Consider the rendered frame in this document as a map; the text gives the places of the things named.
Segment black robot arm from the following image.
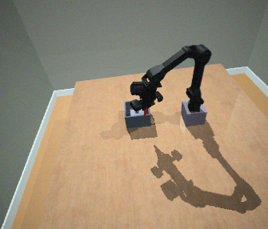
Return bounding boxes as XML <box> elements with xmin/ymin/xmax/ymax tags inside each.
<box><xmin>130</xmin><ymin>44</ymin><xmax>212</xmax><ymax>112</ymax></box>

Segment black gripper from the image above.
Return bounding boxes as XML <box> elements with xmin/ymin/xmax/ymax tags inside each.
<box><xmin>130</xmin><ymin>91</ymin><xmax>163</xmax><ymax>112</ymax></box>

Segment white square plate with hole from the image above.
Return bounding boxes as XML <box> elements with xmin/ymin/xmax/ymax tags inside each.
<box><xmin>130</xmin><ymin>108</ymin><xmax>144</xmax><ymax>116</ymax></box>

